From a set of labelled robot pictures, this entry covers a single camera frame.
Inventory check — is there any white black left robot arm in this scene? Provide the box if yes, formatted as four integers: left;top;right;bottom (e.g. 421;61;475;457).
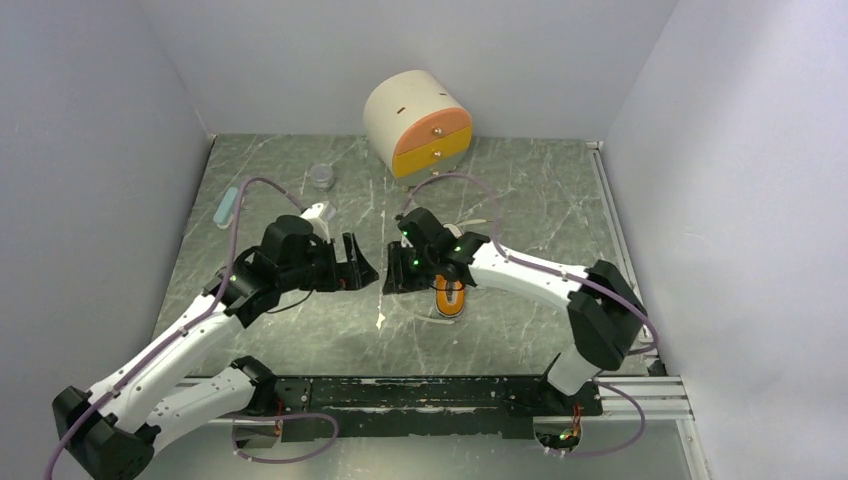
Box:
52;215;379;479

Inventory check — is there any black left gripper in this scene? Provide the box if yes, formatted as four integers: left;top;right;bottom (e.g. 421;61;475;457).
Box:
279;230;378;291

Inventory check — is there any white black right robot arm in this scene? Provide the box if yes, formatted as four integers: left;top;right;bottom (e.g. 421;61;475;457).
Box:
382;207;647;414

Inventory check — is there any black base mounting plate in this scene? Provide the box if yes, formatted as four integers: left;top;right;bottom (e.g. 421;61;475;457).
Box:
240;375;603;442

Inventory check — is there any light blue eraser block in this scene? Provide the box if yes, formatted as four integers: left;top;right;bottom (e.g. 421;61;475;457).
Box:
213;187;239;230

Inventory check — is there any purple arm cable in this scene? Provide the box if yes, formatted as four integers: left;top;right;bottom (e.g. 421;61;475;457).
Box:
396;172;660;460
43;176;340;480

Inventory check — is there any round cream drawer cabinet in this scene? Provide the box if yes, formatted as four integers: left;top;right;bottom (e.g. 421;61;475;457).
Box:
363;70;473;187

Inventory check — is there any small clear round jar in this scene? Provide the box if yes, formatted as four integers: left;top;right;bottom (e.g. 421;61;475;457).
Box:
309;164;335;192

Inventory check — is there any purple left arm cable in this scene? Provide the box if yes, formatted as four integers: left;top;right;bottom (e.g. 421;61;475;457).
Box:
43;176;340;480

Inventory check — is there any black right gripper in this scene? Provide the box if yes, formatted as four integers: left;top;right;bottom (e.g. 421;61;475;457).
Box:
382;241;437;296

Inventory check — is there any white shoelace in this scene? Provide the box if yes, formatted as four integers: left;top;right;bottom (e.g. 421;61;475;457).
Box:
393;218;491;325

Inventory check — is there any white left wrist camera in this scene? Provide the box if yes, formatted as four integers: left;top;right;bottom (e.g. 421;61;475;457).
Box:
300;202;336;242

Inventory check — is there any aluminium rail frame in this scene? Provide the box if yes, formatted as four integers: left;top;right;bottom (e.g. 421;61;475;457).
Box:
147;134;704;479

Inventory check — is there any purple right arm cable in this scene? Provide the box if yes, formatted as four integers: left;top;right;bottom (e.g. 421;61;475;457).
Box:
396;172;660;460

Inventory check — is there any orange canvas sneaker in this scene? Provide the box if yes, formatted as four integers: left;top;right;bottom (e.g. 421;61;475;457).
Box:
432;275;465;320

